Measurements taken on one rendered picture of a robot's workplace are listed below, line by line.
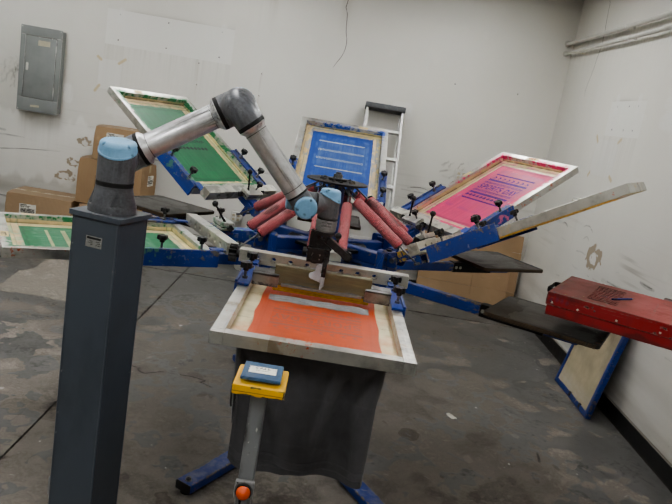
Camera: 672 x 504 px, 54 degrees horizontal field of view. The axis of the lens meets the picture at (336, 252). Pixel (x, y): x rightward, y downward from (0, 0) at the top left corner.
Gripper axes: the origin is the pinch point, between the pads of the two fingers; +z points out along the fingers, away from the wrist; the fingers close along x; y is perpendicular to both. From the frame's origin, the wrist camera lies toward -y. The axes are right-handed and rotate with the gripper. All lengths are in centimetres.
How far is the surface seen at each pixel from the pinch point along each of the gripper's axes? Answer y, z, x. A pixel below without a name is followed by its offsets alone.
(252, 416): 13, 16, 79
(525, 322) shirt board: -82, 6, -16
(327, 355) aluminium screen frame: -4, 4, 60
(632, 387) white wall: -200, 72, -145
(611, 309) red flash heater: -105, -9, 3
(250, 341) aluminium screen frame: 18, 3, 60
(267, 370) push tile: 11, 4, 77
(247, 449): 13, 25, 79
